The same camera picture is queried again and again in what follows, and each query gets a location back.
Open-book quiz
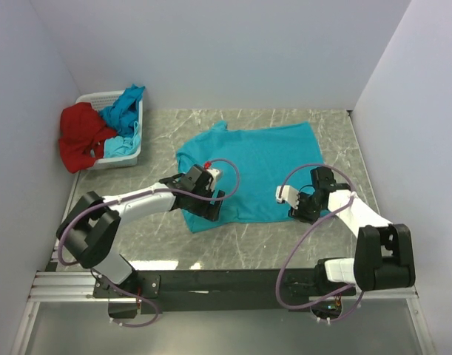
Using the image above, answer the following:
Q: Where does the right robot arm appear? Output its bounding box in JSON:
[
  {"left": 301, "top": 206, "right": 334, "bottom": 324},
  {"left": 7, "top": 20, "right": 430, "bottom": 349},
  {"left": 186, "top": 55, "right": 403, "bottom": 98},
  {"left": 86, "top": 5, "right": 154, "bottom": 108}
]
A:
[{"left": 276, "top": 164, "right": 416, "bottom": 295}]

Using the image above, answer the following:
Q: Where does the red t shirt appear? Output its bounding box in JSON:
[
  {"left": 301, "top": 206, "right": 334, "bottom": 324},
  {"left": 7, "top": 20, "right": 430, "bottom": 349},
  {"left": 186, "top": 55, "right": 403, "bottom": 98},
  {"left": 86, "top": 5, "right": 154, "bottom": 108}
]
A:
[{"left": 58, "top": 102, "right": 117, "bottom": 174}]

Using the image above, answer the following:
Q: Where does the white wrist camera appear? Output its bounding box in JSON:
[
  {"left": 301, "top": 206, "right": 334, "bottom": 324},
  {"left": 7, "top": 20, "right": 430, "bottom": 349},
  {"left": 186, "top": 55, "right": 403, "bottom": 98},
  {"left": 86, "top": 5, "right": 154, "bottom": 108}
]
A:
[
  {"left": 275, "top": 185, "right": 300, "bottom": 209},
  {"left": 203, "top": 161, "right": 223, "bottom": 190}
]

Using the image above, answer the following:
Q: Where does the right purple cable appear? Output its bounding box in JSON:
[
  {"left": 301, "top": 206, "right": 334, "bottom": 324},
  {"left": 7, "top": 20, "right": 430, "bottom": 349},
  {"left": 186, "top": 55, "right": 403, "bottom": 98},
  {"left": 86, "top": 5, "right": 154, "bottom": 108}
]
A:
[{"left": 275, "top": 163, "right": 365, "bottom": 323}]

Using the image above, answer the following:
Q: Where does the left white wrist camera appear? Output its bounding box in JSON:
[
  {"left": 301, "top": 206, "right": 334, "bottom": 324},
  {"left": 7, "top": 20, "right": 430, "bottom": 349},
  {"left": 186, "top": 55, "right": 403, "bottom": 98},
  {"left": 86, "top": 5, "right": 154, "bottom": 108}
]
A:
[{"left": 203, "top": 161, "right": 223, "bottom": 190}]

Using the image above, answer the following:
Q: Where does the black mounting beam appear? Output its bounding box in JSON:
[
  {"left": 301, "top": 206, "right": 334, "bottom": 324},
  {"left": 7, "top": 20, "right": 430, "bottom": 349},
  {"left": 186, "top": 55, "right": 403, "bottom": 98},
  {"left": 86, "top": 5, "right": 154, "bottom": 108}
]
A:
[{"left": 92, "top": 269, "right": 356, "bottom": 320}]

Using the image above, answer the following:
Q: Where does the aluminium rail frame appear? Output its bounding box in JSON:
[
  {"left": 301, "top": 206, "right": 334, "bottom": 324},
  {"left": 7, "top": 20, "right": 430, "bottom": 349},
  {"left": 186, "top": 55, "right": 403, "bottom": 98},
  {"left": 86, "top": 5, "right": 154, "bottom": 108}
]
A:
[{"left": 10, "top": 177, "right": 434, "bottom": 355}]

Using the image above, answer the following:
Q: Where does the teal t shirt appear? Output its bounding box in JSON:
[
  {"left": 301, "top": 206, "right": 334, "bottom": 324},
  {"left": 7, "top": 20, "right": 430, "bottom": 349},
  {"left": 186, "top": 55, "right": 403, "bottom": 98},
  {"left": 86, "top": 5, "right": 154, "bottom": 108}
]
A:
[
  {"left": 99, "top": 84, "right": 145, "bottom": 158},
  {"left": 176, "top": 121, "right": 323, "bottom": 233}
]

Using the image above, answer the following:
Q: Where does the white laundry basket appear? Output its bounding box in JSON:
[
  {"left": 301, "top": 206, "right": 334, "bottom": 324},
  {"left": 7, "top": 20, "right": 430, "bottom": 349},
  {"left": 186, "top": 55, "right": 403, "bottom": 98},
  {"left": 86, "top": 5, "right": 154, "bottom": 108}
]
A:
[{"left": 75, "top": 90, "right": 144, "bottom": 170}]

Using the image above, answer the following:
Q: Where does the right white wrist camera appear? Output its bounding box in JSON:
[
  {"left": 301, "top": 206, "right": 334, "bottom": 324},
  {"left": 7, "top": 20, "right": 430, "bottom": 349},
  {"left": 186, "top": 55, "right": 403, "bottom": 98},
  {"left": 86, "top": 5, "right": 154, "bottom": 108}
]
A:
[{"left": 275, "top": 185, "right": 300, "bottom": 209}]

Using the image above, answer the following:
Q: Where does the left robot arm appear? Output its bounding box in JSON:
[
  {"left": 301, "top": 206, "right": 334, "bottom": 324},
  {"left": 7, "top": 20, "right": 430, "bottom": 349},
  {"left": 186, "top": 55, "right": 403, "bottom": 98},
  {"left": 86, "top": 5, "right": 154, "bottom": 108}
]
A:
[{"left": 56, "top": 165, "right": 225, "bottom": 297}]

